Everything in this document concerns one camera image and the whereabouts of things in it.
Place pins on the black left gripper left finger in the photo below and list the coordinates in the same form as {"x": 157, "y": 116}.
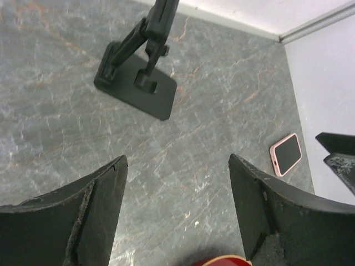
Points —
{"x": 73, "y": 225}

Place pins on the red round tray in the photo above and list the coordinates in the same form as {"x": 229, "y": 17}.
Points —
{"x": 224, "y": 260}

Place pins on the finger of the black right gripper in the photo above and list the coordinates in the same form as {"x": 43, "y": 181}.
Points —
{"x": 341, "y": 156}

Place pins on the black folding phone stand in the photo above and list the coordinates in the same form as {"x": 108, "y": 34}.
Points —
{"x": 128, "y": 68}

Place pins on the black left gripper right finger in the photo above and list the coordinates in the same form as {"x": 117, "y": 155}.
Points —
{"x": 310, "y": 230}

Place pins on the pink cased phone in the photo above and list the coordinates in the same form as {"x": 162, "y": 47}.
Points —
{"x": 285, "y": 154}

